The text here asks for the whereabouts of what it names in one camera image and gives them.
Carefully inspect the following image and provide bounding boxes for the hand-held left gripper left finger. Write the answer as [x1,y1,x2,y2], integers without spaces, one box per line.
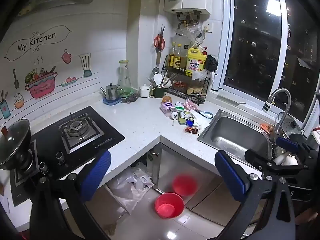
[32,150,112,240]

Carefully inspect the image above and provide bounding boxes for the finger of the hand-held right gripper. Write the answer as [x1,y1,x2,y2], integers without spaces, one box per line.
[275,137,318,155]
[244,149,308,174]

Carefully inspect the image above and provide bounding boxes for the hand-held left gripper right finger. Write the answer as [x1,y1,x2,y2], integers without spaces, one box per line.
[214,150,297,240]

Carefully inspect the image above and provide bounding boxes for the red plastic basin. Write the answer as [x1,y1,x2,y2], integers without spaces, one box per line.
[154,192,185,219]

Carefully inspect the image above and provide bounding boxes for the white bowl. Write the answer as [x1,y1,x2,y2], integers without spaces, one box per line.
[272,152,299,166]

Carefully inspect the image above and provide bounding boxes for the steel steamer pot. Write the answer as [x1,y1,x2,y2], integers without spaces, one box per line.
[280,114,305,140]

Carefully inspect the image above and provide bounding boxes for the orange scouring pad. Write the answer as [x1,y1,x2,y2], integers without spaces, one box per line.
[260,123,274,134]

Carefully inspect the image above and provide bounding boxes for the translucent plastic bag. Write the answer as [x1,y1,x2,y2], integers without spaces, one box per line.
[107,161,154,214]

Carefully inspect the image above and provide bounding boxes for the stainless steel sink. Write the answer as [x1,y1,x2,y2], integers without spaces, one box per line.
[197,109,275,161]

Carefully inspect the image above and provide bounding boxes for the black glass gas stove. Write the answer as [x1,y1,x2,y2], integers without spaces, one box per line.
[10,106,125,207]

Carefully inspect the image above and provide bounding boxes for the steel gooseneck faucet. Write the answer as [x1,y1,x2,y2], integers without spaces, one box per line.
[262,87,292,135]

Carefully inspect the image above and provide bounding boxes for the steel cabinet door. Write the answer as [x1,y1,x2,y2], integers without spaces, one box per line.
[157,142,220,198]

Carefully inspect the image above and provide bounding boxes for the crumpled white paper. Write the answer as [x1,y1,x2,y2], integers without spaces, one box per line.
[192,116,212,130]

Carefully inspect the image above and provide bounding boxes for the pink packet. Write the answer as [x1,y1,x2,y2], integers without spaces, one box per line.
[184,98,200,112]

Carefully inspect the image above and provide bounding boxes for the steel teapot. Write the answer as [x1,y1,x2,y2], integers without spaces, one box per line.
[100,83,124,101]

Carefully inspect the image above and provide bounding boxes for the dark woven trivet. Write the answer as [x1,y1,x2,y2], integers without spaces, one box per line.
[121,92,140,104]

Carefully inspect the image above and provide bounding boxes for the black pot with glass lid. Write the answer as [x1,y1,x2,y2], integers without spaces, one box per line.
[0,119,33,172]

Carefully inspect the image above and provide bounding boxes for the purple labelled jar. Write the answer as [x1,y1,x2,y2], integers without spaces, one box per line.
[161,102,177,117]

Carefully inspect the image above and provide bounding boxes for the white lidded sugar pot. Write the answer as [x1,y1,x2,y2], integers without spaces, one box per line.
[139,84,150,98]

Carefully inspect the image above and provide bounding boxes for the glass carafe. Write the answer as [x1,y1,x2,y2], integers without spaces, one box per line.
[117,60,132,97]

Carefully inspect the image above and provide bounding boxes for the dark green mug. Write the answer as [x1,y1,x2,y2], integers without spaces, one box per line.
[149,86,165,98]

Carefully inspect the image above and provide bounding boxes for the white plastic bag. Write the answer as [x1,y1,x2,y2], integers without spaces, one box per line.
[192,69,215,85]

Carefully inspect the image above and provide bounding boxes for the red chili peppers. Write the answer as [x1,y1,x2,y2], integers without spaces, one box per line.
[172,80,188,90]

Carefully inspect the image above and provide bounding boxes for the white framed window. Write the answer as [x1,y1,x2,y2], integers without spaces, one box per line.
[220,0,320,130]

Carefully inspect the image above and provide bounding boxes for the black cloth bag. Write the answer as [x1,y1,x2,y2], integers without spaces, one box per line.
[205,55,219,72]

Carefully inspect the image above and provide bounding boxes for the white rice spoon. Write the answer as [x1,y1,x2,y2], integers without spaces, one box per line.
[153,74,164,88]

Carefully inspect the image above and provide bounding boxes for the bundle of chopsticks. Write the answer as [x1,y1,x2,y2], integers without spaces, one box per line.
[160,70,178,88]

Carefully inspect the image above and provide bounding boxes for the yellow detergent jug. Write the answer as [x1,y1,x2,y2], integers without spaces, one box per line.
[185,48,207,77]

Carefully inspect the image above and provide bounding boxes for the large oil bottle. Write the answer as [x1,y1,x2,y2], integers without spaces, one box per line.
[174,44,188,71]

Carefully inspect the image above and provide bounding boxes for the slim oil bottle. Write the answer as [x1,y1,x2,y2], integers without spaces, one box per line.
[168,42,177,68]

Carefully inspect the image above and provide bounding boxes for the clear plastic bag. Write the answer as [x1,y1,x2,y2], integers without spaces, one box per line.
[175,21,203,43]

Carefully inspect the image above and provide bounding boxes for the black wire rack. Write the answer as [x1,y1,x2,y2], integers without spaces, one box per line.
[162,55,210,105]

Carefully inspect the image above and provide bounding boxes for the cartoon kitchen wall sticker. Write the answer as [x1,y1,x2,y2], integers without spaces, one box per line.
[0,25,100,128]

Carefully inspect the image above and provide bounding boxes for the red handled scissors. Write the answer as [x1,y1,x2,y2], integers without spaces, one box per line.
[153,25,166,51]

